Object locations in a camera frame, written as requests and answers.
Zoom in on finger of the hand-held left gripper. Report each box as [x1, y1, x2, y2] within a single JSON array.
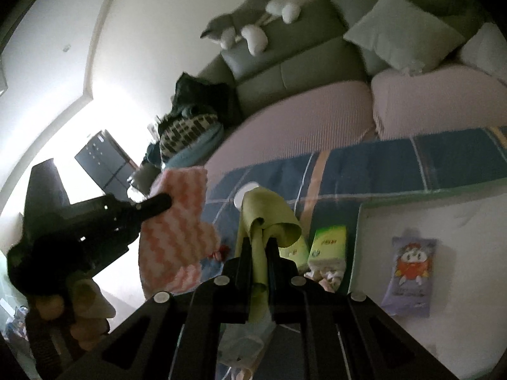
[[132, 192, 173, 223]]

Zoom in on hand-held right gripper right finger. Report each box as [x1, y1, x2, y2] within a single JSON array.
[[265, 237, 462, 380]]

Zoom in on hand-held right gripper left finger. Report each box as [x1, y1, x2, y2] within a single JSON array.
[[51, 237, 255, 380]]

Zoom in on pink wavy striped cloth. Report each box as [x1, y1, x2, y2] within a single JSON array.
[[138, 166, 221, 298]]

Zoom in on green cloth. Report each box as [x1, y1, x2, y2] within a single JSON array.
[[235, 188, 303, 325]]

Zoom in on purple snack packet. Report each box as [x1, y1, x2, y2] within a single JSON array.
[[381, 227, 438, 319]]

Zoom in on green-rimmed white shallow box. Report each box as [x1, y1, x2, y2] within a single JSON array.
[[344, 188, 507, 380]]

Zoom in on person's left hand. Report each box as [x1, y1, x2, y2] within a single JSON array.
[[29, 275, 117, 352]]

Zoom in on floral patterned cloth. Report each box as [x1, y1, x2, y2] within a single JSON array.
[[305, 267, 345, 294]]

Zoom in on black cabinet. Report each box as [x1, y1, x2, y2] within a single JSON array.
[[74, 129, 140, 193]]

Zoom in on white pill bottle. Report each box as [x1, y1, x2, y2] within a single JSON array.
[[234, 181, 260, 210]]

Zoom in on dark green clothes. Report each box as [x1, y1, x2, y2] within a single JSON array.
[[172, 72, 243, 127]]

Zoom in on blue plaid blanket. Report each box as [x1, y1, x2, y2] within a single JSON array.
[[198, 126, 507, 297]]

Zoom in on pink sofa seat cushion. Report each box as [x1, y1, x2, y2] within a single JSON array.
[[205, 80, 375, 175], [370, 64, 507, 142]]

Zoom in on green sofa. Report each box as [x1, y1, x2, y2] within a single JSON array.
[[198, 0, 507, 124]]

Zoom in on grey husky plush toy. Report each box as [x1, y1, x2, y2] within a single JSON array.
[[199, 0, 300, 56]]

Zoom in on light green pillow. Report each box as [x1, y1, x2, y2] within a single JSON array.
[[459, 22, 507, 85], [344, 0, 466, 71]]

